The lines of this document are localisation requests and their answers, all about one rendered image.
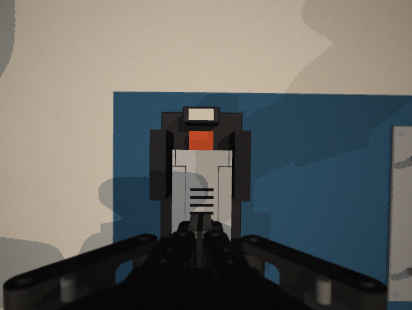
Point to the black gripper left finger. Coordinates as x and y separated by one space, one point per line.
54 285

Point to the blue flat mat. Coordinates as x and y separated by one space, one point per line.
330 174

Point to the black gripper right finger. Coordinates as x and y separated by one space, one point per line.
318 283

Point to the grey rectangular cover with black slots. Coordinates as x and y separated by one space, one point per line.
202 189

